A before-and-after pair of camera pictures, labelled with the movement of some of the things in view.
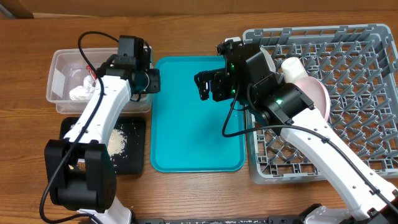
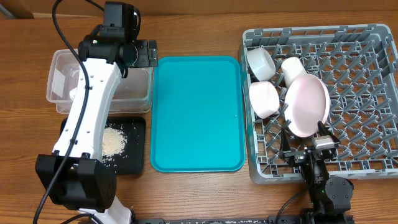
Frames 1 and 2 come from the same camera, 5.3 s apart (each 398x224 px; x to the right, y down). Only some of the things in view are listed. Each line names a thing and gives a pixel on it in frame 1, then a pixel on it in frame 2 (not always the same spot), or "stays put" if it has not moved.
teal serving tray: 186,131 stays put
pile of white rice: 116,143 stays put
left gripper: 155,82 to 145,59
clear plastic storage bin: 68,71 stays put
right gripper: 219,76 to 296,156
